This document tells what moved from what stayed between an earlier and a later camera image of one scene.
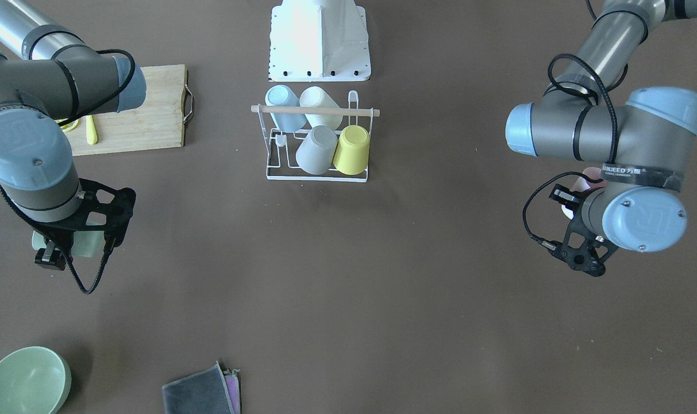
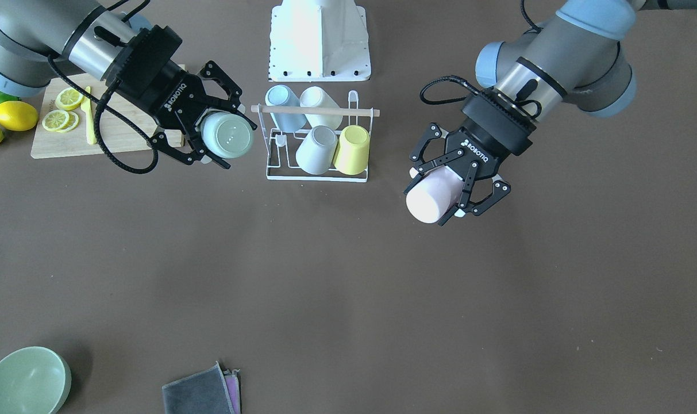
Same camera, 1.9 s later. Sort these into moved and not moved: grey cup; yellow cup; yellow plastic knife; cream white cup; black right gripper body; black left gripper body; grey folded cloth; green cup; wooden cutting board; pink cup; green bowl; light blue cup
Moved: green cup; black right gripper body; black left gripper body; pink cup
Not moved: green bowl; wooden cutting board; light blue cup; yellow cup; grey folded cloth; yellow plastic knife; cream white cup; grey cup
